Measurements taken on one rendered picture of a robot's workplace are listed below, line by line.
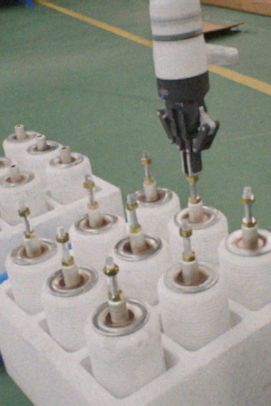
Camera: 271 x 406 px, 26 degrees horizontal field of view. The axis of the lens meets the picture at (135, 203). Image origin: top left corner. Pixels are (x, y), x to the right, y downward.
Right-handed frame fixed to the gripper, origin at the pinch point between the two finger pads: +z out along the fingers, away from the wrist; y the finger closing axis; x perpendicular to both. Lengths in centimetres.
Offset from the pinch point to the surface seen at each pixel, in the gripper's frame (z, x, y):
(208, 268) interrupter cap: 9.6, -8.0, 13.1
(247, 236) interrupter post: 8.1, -0.1, 12.3
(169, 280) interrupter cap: 9.6, -13.6, 11.6
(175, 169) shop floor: 35, 40, -68
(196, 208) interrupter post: 7.6, -0.7, 0.9
